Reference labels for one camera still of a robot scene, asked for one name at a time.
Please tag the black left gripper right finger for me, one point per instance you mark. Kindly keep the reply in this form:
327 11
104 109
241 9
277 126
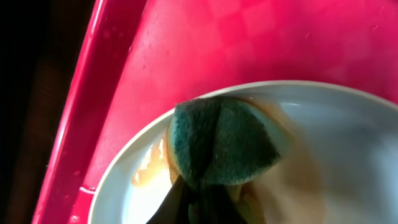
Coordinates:
217 206

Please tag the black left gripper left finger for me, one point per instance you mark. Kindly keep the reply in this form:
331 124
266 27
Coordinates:
174 208

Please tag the green yellow sponge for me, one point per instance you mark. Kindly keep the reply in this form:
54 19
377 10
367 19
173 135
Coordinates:
224 141

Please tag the white plate front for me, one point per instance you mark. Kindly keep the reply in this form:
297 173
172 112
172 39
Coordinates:
341 168

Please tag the red plastic tray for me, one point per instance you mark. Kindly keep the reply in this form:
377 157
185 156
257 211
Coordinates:
139 58

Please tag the black water tray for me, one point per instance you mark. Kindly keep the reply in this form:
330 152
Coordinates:
40 43

